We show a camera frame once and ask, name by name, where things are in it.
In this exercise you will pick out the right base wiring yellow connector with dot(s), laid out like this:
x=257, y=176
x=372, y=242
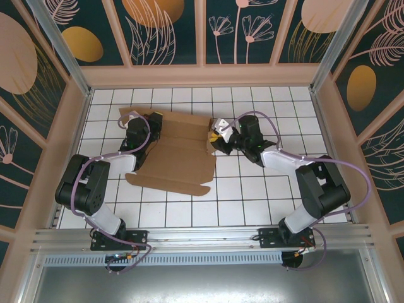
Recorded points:
x=298, y=253

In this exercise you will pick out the grey metal sheet panel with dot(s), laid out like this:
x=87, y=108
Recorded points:
x=202, y=284

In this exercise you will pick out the aluminium mounting rail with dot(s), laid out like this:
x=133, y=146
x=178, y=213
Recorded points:
x=202, y=236

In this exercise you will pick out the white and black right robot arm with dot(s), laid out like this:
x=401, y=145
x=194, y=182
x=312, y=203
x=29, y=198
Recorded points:
x=300, y=221

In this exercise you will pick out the left base wiring yellow connector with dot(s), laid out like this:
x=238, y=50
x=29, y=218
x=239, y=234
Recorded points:
x=128, y=257

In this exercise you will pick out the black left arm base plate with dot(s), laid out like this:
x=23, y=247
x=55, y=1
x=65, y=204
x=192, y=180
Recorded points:
x=139, y=236

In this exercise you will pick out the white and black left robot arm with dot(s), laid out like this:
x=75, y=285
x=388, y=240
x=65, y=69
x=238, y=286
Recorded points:
x=104, y=217

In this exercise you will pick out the brown cardboard paper box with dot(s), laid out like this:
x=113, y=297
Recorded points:
x=180, y=158

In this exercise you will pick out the aluminium side rail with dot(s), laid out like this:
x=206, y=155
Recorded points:
x=74, y=142
x=333, y=142

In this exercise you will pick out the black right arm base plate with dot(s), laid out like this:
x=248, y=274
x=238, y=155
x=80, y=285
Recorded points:
x=268, y=240

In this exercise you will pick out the aluminium corner post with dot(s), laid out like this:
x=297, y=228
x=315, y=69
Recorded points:
x=331, y=47
x=67, y=60

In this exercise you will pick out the base wiring yellow connector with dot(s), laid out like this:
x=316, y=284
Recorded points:
x=298, y=253
x=128, y=257

